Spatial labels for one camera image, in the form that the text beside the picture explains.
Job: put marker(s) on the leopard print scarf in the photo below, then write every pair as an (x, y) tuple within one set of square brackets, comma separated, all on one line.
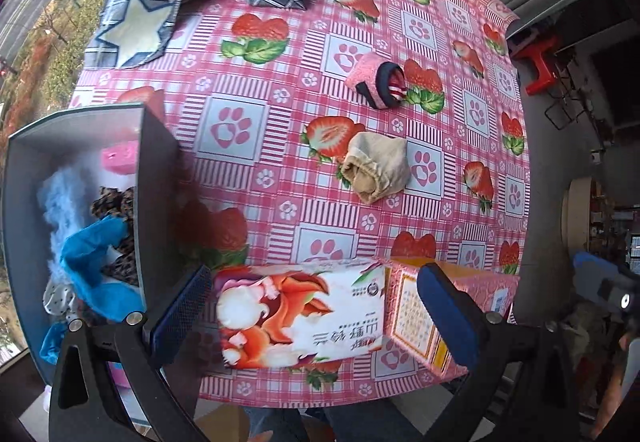
[(112, 202)]

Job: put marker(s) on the cardboard box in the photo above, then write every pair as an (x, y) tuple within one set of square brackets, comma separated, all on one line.
[(222, 424)]

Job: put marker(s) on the orange white tissue pack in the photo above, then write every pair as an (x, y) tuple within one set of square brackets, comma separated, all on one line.
[(300, 312)]

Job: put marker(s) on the strawberry print checked tablecloth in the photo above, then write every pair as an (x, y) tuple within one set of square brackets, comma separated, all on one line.
[(280, 142)]

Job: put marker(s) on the pink sponge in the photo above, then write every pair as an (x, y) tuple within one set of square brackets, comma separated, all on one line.
[(120, 158)]

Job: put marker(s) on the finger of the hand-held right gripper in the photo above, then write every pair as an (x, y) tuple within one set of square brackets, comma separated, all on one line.
[(590, 272)]

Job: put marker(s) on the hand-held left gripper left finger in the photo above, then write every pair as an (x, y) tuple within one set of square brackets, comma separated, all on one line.
[(182, 312)]

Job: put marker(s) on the grey storage box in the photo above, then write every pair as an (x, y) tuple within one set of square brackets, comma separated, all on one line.
[(160, 182)]

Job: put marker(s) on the red plastic stool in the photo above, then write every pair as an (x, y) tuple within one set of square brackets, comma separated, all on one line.
[(537, 67)]

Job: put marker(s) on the white polka dot cloth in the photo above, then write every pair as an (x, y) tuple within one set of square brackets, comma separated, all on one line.
[(57, 297)]

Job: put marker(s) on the pink patterned box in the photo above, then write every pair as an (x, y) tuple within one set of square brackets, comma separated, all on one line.
[(415, 322)]

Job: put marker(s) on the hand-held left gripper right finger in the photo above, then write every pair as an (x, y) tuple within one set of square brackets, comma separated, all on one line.
[(447, 312)]

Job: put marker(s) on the rolled pink striped socks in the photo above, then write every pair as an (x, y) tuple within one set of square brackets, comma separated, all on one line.
[(372, 80)]

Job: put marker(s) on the beige cloth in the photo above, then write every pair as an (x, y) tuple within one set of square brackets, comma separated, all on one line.
[(375, 167)]

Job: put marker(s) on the black metal frame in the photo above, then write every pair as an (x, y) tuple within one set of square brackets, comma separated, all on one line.
[(570, 97)]

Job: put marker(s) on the person's right forearm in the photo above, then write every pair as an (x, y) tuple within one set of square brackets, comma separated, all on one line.
[(612, 402)]

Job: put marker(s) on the round beige table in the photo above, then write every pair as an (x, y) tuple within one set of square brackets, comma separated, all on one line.
[(575, 222)]

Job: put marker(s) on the light blue fluffy cloth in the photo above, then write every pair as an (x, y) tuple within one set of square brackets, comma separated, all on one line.
[(65, 202)]

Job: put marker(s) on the person's jeans legs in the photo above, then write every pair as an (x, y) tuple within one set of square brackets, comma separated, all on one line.
[(340, 424)]

